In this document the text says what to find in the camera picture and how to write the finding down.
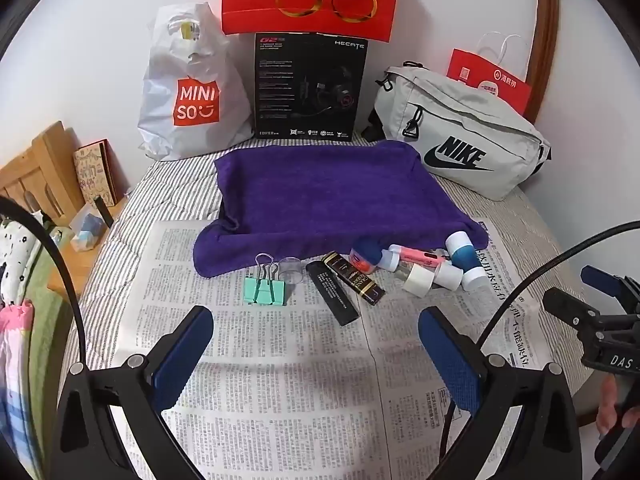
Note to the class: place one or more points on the grey white round adapter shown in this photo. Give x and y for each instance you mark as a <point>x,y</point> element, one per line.
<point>389,260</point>

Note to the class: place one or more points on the pink utility knife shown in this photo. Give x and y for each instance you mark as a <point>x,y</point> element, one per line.
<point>417,257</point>

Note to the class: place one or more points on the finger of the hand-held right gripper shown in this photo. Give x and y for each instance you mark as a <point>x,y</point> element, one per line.
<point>565,305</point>
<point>600,277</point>

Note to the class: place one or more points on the clear plastic cap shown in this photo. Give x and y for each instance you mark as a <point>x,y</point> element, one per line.
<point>291,271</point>

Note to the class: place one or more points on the black rectangular device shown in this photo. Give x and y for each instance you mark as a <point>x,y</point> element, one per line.
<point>332,295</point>

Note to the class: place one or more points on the grey waist bag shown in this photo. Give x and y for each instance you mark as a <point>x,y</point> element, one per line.
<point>475,120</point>

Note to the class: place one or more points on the black headset box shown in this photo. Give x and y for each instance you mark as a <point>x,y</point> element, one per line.
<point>280,90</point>

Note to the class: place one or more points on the red gift bag gold print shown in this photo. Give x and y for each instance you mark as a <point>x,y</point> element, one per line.
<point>250,10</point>

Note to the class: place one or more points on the small blue box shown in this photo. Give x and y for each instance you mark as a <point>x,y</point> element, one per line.
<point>90,227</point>

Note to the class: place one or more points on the white bottle blue label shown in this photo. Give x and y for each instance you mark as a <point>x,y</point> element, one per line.
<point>462,256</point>

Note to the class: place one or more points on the white charger plug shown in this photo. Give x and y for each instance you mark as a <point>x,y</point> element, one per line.
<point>447,276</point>

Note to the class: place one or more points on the small black object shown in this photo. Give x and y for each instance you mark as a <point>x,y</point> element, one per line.
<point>103,210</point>

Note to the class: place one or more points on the curved brown wooden frame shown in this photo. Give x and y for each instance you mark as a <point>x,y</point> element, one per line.
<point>545,35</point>

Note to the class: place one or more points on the green binder clip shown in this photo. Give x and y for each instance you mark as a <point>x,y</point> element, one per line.
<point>262,292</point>

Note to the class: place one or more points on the person's right hand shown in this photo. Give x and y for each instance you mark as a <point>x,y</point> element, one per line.
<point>607,405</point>

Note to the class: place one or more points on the striped bed sheet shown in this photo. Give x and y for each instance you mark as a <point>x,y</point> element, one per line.
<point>165,190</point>

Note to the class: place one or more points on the pink cloth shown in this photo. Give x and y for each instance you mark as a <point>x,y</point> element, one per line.
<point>12,330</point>

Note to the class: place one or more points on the newspaper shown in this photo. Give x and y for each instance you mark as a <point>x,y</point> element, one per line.
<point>280,385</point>

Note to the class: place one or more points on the blue striped cloth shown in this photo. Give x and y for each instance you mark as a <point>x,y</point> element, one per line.
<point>15,425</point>

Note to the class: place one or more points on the purple towel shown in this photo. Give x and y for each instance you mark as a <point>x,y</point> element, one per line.
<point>325,190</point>

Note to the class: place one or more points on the green cloth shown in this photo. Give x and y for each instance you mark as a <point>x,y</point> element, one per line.
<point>47,320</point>

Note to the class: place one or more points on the white tape roll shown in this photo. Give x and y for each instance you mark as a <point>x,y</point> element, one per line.
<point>416,282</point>

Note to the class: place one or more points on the white dotted cloth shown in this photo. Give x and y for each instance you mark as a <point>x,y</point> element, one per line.
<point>17,255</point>

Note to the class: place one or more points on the wooden bedside table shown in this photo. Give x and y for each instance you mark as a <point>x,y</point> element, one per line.
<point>65,260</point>

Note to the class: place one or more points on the white plastic shopping bag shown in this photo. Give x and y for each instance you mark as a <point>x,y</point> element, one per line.
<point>165,85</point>

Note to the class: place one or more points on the blue-lid pink jar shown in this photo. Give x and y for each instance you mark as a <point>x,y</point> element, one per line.
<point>367,251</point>

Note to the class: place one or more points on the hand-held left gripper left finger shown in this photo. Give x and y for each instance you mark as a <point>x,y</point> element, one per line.
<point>185,355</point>

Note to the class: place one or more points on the patterned notebook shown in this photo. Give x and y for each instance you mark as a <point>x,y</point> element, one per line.
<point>95,175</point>

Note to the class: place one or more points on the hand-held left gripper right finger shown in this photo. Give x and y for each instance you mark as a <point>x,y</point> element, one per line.
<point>450,360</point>

